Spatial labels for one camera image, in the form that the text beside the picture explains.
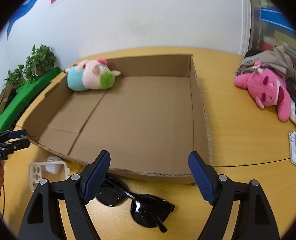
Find beige printed cloth bag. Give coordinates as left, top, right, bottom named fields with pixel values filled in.
left=236, top=45, right=296, bottom=81

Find magenta plush toy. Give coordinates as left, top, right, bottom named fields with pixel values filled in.
left=234, top=66, right=293, bottom=122

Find white clear phone case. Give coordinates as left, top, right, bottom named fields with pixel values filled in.
left=28, top=160, right=71, bottom=193

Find white earbuds case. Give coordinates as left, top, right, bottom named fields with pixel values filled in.
left=46, top=156, right=64, bottom=174

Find glass door with blue stripe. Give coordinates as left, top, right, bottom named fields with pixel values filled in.
left=249, top=0, right=296, bottom=53

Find thin black cable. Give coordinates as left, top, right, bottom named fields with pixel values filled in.
left=0, top=184, right=6, bottom=219

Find black sunglasses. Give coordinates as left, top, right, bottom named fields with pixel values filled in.
left=95, top=172, right=175, bottom=233

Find white door frame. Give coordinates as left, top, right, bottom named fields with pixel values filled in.
left=238, top=0, right=254, bottom=55

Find brown cardboard box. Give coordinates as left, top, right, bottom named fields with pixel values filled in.
left=21, top=54, right=214, bottom=184

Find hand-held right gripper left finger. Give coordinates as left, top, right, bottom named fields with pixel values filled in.
left=18, top=150, right=111, bottom=240

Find pink pig plush toy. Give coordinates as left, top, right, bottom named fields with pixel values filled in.
left=63, top=58, right=121, bottom=92

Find small green potted plant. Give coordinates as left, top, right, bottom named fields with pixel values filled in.
left=4, top=65, right=26, bottom=89

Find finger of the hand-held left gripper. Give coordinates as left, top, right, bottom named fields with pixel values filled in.
left=0, top=129, right=27, bottom=142
left=0, top=139, right=30, bottom=154

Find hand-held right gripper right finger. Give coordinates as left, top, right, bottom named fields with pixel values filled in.
left=188, top=151, right=281, bottom=240

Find large green potted plant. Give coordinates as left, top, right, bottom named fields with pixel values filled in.
left=25, top=44, right=56, bottom=83

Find green cloth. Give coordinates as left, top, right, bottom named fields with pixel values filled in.
left=0, top=67, right=63, bottom=133

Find blue wall sticker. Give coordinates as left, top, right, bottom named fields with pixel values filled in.
left=7, top=0, right=49, bottom=41

